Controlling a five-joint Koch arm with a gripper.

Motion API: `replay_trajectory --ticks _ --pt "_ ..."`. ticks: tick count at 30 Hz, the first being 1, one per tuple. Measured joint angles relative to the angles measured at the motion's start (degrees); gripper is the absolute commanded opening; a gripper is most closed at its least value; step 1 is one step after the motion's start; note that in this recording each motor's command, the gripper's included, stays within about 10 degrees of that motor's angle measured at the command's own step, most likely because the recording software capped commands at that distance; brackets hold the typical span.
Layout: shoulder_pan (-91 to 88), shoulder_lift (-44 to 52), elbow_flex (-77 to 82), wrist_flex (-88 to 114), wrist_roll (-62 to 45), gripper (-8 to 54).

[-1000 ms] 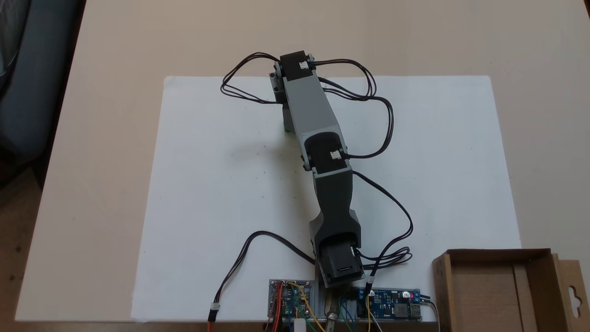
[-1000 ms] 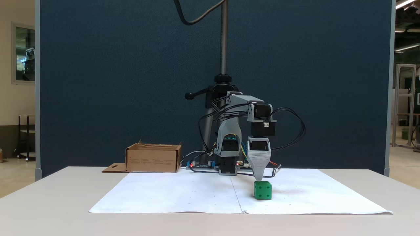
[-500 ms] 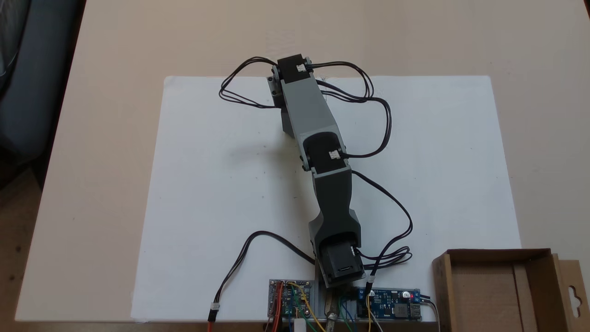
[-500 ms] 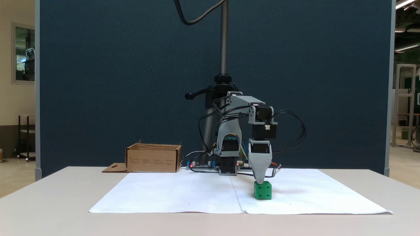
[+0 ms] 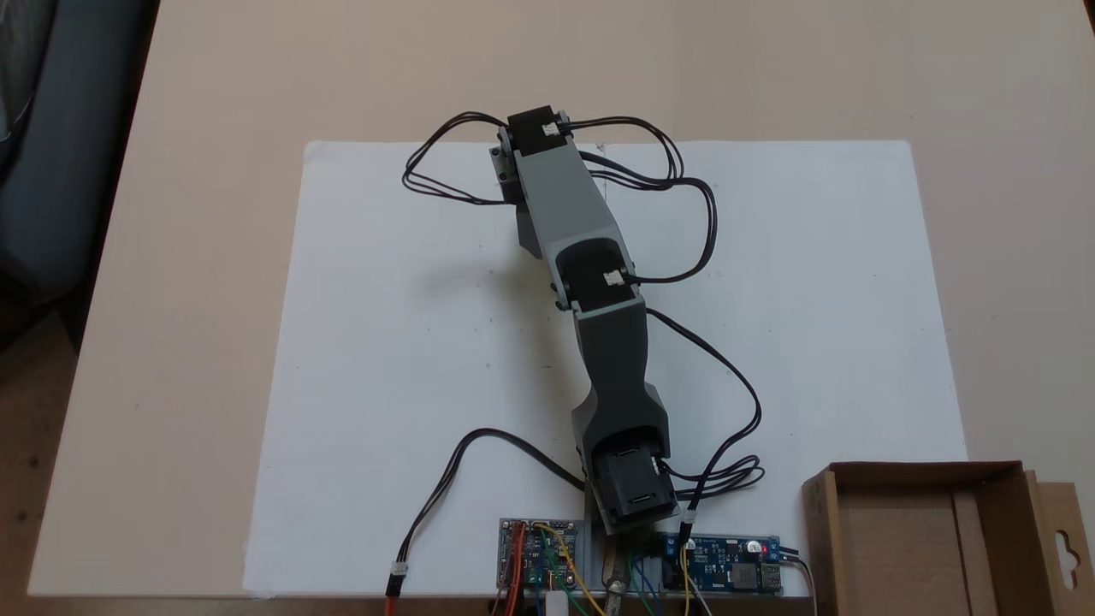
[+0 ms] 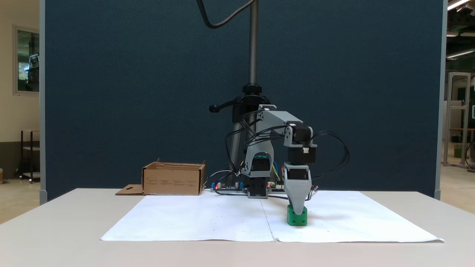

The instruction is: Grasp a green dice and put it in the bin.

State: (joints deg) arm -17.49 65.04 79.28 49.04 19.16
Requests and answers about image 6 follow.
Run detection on grey wide fixed gripper jaw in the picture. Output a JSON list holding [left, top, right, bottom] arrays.
[[284, 185, 312, 217]]

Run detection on green dice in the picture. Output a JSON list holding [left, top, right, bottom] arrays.
[[287, 205, 308, 226]]

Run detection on blue circuit board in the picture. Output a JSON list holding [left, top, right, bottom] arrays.
[[210, 181, 246, 192]]

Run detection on white paper sheet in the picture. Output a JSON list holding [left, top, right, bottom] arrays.
[[100, 190, 445, 243]]

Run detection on brown cardboard box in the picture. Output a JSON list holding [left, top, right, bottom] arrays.
[[115, 158, 206, 196]]

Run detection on black and grey tripod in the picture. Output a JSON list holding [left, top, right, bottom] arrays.
[[209, 0, 277, 188]]

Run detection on ceiling fluorescent light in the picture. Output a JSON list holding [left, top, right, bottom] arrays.
[[446, 50, 475, 60], [447, 0, 471, 11]]

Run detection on dark blue partition panel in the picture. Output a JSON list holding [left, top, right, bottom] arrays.
[[40, 0, 446, 201]]

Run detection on black shelf cart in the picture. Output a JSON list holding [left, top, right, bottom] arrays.
[[16, 130, 40, 183]]

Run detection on black cable with white connector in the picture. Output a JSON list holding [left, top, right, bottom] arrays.
[[268, 185, 320, 201]]

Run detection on black gripper motor cable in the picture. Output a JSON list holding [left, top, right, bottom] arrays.
[[307, 131, 350, 179]]

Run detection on black wrist motor cable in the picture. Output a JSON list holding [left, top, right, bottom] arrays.
[[225, 109, 286, 178]]

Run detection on thin grey cable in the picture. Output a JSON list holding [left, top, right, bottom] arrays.
[[203, 170, 232, 188]]

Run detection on grey metal frame rack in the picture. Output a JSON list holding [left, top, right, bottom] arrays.
[[443, 72, 472, 169]]

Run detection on thick black hanging cable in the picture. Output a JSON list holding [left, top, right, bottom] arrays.
[[196, 0, 257, 29]]

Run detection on framed wall window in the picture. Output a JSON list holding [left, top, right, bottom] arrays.
[[14, 25, 40, 96]]

